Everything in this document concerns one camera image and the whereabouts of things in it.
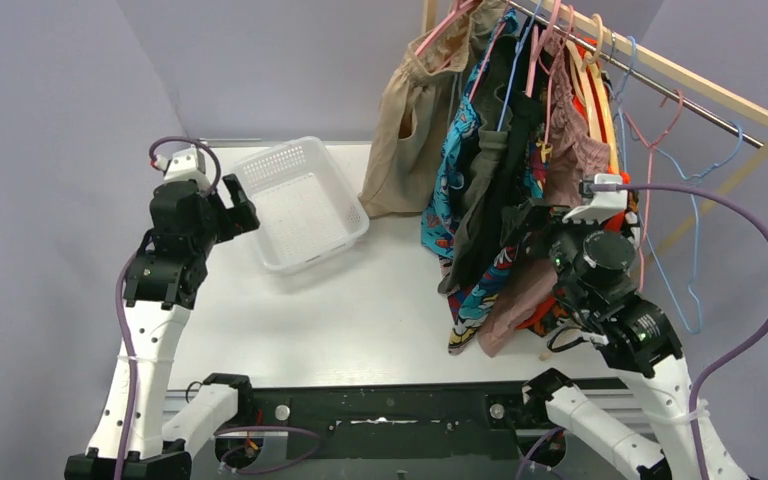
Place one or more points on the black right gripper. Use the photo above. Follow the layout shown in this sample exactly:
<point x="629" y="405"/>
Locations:
<point x="519" y="219"/>

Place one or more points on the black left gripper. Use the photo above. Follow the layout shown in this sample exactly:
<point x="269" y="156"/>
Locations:
<point x="226" y="216"/>

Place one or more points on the beige shorts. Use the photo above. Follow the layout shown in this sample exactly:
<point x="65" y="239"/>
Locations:
<point x="416" y="109"/>

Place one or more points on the pink plastic hanger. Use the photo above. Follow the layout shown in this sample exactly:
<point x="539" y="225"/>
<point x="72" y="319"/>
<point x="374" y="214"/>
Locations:
<point x="433" y="29"/>

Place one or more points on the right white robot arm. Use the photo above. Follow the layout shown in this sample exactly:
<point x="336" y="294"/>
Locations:
<point x="637" y="342"/>

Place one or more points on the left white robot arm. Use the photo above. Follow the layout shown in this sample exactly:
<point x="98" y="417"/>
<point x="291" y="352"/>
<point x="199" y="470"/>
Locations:
<point x="156" y="295"/>

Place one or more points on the turquoise shark print shorts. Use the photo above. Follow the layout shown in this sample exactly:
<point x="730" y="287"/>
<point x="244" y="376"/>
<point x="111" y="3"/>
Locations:
<point x="439" y="220"/>

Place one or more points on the dusty pink shorts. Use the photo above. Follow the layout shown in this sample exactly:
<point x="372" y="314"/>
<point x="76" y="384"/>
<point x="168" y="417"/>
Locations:
<point x="527" y="297"/>

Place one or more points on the olive green shorts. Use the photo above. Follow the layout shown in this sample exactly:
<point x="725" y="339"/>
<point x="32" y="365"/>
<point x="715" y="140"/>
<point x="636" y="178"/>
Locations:
<point x="473" y="152"/>

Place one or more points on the orange red shorts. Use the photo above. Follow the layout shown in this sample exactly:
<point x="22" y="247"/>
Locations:
<point x="590" y="95"/>

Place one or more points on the black shorts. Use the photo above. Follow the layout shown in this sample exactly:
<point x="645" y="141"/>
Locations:
<point x="510" y="119"/>

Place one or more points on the white perforated plastic basket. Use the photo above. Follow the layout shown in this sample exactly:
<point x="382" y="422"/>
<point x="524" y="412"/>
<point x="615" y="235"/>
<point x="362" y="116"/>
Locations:
<point x="307" y="209"/>

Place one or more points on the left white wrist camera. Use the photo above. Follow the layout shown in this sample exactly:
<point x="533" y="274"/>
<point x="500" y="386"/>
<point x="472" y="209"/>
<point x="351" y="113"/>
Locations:
<point x="188" y="165"/>

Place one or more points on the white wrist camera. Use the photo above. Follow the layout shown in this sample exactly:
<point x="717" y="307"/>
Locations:
<point x="603" y="199"/>
<point x="188" y="165"/>

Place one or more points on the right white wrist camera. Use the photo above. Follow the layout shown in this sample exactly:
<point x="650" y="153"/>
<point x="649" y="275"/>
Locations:
<point x="603" y="199"/>

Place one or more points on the empty pink wire hanger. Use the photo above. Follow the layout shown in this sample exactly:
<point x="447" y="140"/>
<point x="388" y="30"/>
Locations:
<point x="651" y="146"/>

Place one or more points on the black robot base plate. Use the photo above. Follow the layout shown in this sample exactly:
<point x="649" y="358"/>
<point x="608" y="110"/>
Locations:
<point x="424" y="421"/>

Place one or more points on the metal clothes rail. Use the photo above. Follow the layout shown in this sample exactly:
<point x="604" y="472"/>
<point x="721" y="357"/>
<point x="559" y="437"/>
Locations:
<point x="585" y="28"/>

